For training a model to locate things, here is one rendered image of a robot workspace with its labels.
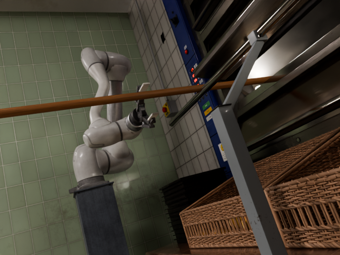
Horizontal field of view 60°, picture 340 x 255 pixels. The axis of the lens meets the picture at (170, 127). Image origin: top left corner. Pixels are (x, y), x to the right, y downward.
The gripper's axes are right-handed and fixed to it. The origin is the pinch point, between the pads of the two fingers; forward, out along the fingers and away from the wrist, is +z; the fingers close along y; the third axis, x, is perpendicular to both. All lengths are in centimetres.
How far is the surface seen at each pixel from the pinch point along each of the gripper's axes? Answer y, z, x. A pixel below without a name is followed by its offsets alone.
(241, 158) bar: 38, 48, 4
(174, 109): -24, -79, -51
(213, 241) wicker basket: 60, 1, -7
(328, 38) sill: 4, 43, -55
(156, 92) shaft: 0.9, 7.6, 0.1
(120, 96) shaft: 0.9, 7.7, 14.5
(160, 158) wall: 3, -114, -44
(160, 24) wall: -88, -65, -54
